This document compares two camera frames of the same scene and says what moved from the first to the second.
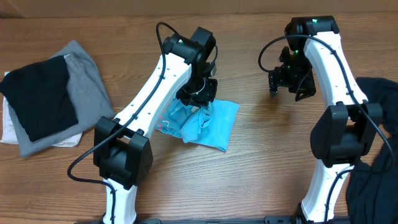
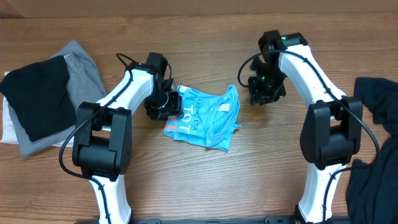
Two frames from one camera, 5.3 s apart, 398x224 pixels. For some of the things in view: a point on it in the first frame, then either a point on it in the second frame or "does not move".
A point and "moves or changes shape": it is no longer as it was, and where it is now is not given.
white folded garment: (9, 134) does not move
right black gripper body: (298, 74) -> (269, 88)
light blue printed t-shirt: (209, 126) moves or changes shape
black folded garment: (38, 96) does not move
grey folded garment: (89, 93) does not move
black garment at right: (372, 189) does not move
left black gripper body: (197, 89) -> (163, 103)
